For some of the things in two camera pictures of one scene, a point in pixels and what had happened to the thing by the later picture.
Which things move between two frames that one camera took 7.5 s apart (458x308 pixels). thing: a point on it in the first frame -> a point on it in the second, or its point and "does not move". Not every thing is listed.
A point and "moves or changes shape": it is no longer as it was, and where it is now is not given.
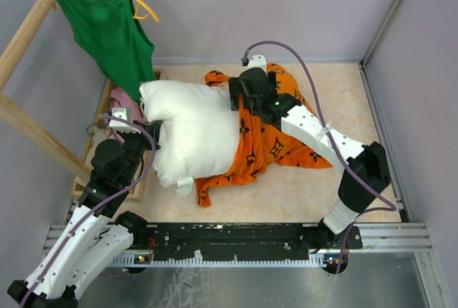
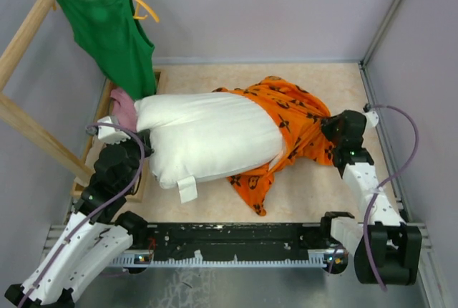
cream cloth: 99,135 does not move
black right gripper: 236,88 -> 328,124
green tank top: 110,32 does not move
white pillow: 199,132 moves or changes shape
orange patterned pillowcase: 262,144 moves or changes shape
